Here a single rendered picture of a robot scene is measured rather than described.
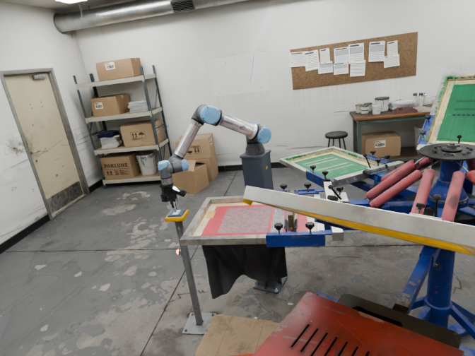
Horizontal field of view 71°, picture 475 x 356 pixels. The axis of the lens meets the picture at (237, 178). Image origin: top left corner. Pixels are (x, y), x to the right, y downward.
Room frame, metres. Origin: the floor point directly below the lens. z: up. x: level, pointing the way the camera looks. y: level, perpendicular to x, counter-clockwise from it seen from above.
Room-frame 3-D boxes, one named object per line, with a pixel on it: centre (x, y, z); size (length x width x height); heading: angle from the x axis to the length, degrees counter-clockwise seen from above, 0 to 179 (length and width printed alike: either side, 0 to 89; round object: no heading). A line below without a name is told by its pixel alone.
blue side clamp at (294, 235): (1.53, -0.26, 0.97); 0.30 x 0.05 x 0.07; 77
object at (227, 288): (1.66, 0.02, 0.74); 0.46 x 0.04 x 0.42; 77
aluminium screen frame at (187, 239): (1.85, -0.08, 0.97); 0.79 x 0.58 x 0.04; 77
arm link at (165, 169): (2.09, 0.46, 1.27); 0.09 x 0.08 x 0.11; 111
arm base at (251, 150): (2.47, -0.16, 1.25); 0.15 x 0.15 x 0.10
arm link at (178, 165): (2.15, 0.38, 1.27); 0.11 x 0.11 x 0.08; 21
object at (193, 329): (2.09, 0.44, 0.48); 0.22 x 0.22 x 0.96; 77
